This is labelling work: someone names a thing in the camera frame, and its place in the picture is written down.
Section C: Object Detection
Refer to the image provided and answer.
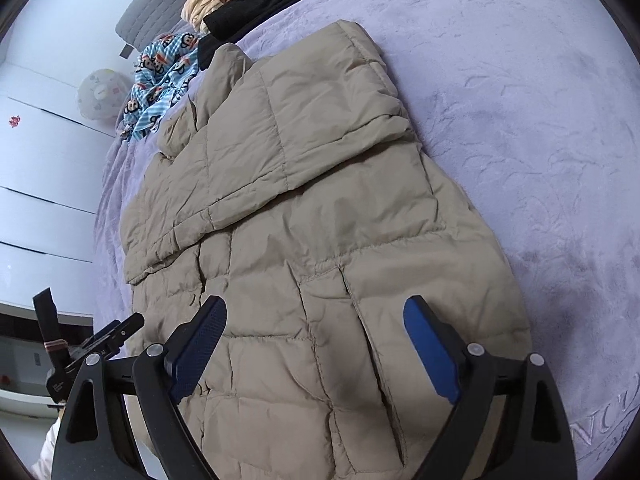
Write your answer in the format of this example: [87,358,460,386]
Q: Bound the white wardrobe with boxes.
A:
[1,63,115,318]

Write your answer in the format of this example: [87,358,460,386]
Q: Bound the covered standing fan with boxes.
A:
[77,68,131,122]

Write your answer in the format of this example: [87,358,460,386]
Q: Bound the grey quilted headboard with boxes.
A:
[115,0,186,51]

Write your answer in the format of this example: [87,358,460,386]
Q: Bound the beige puffer jacket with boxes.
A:
[120,21,532,479]

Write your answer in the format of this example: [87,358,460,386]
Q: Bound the blue monkey print garment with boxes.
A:
[120,32,203,141]

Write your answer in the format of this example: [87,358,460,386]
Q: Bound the lavender bed blanket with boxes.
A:
[93,0,639,479]

